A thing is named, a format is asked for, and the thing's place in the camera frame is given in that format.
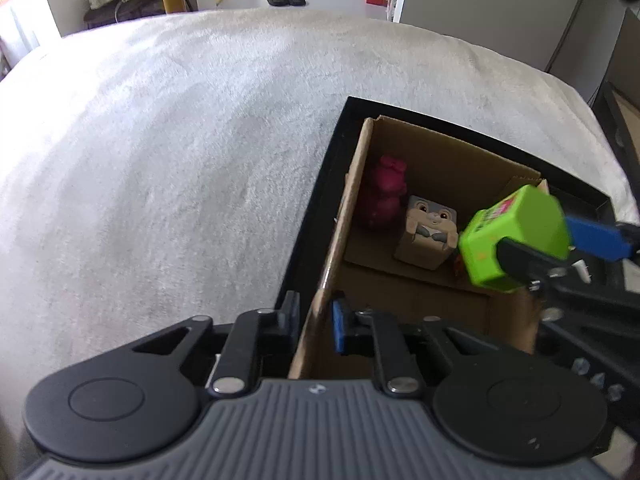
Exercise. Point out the green cube toy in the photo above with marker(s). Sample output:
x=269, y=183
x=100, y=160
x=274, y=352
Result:
x=515, y=230

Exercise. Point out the brown cardboard box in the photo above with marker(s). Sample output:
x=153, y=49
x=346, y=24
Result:
x=450, y=160

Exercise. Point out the grey folded panel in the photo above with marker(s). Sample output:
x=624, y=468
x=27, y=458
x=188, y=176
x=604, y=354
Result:
x=622, y=60

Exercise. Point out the black framed brown board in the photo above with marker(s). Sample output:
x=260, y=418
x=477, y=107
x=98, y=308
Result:
x=625, y=135

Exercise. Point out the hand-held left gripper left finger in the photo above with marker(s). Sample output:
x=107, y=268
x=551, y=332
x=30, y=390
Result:
x=287, y=325

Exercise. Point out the black tray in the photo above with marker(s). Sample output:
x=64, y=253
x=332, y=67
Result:
x=312, y=210

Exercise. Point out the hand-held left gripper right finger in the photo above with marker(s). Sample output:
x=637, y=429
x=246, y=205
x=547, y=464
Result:
x=339, y=325

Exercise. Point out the bunny cube toy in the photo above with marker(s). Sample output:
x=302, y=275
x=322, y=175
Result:
x=425, y=240

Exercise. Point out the pink bear figurine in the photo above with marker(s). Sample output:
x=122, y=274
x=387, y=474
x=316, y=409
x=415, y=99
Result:
x=382, y=195

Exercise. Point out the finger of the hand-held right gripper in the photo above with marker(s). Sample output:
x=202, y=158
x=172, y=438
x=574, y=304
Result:
x=530, y=260
x=595, y=235

